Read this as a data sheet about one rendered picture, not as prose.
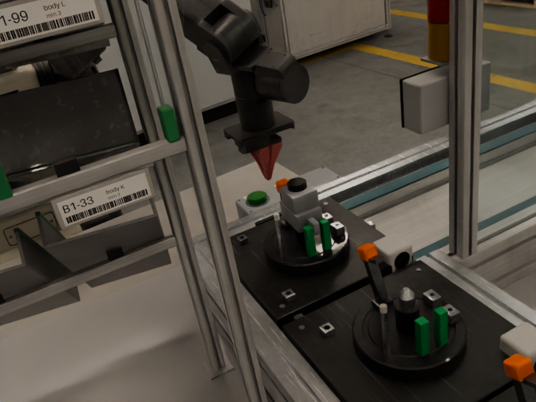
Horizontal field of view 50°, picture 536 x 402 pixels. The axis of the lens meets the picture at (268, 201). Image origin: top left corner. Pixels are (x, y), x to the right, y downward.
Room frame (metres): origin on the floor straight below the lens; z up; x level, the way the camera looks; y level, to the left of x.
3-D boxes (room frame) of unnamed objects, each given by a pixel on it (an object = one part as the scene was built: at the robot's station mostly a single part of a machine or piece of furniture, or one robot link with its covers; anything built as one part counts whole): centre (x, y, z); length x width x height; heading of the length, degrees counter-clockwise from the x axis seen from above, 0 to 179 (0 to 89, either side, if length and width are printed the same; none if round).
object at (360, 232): (0.78, -0.05, 0.96); 0.24 x 0.24 x 0.02; 22
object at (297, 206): (0.77, -0.05, 1.06); 0.08 x 0.04 x 0.07; 19
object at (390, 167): (1.02, -0.25, 0.91); 0.89 x 0.06 x 0.11; 112
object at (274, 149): (0.87, 0.00, 1.10); 0.07 x 0.07 x 0.09; 23
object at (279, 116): (0.88, -0.01, 1.17); 0.10 x 0.07 x 0.07; 113
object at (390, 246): (0.72, -0.18, 0.97); 0.05 x 0.05 x 0.04; 22
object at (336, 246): (0.78, -0.05, 0.98); 0.14 x 0.14 x 0.02
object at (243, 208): (1.01, -0.05, 0.93); 0.21 x 0.07 x 0.06; 112
